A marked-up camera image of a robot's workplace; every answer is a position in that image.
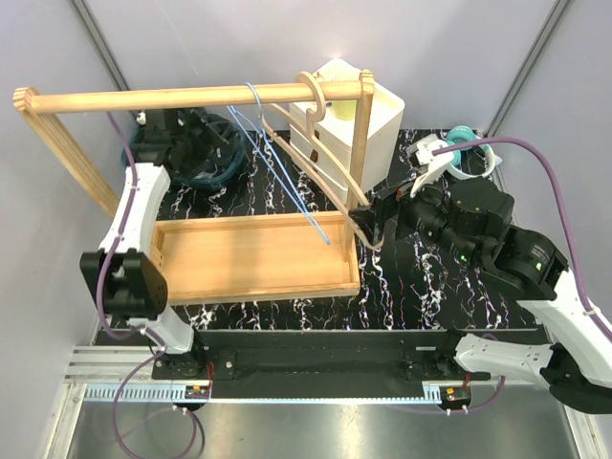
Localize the dark navy shorts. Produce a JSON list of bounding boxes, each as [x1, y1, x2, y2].
[[164, 109, 245, 183]]

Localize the blue wire hanger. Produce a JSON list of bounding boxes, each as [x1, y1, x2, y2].
[[227, 82, 331, 246]]

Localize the wooden clothes hanger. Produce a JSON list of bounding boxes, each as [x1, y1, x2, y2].
[[263, 70, 384, 250]]

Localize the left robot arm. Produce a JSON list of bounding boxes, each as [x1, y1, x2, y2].
[[79, 113, 207, 379]]

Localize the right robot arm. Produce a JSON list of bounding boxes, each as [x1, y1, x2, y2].
[[351, 178, 611, 414]]

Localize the teal plastic basin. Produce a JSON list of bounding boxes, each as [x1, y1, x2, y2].
[[129, 117, 246, 190]]

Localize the black marble pattern mat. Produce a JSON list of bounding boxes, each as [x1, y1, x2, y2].
[[158, 149, 537, 331]]

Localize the white drawer cabinet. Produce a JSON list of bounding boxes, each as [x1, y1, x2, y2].
[[288, 57, 406, 195]]

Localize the teal cat ear headphones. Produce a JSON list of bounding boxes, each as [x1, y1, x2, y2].
[[445, 125, 502, 180]]

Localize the yellow cup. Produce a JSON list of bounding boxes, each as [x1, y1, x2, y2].
[[332, 99, 357, 120]]

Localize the wooden clothes rack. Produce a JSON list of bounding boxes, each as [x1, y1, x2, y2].
[[12, 81, 361, 305]]

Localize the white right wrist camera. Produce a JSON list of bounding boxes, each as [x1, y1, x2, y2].
[[410, 134, 455, 198]]

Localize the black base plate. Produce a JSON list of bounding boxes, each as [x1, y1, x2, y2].
[[152, 330, 468, 403]]

